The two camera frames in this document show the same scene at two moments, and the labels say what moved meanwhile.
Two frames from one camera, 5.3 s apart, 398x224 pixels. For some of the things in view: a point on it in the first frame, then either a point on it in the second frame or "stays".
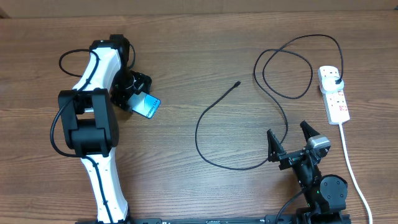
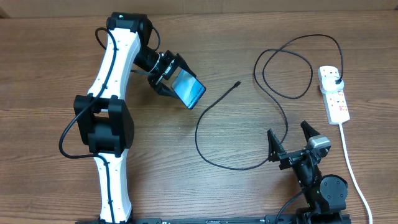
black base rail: [290, 219] stays
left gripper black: [120, 98] -> [170, 68]
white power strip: [334, 102] stays
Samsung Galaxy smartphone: [144, 104] -> [188, 88]
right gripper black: [275, 152] stays
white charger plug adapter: [329, 85] stays
